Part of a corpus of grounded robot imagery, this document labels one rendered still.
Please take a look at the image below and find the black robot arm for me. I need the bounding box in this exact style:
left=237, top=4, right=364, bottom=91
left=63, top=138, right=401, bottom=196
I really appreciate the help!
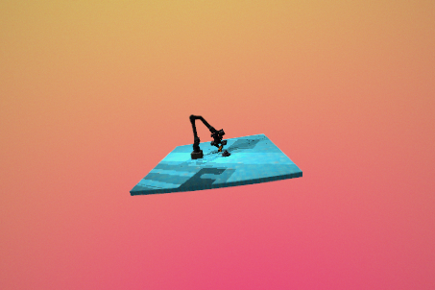
left=189, top=114, right=225, bottom=153

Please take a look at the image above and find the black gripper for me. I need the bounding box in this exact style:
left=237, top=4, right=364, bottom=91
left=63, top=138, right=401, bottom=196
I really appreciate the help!
left=210, top=137, right=227, bottom=148

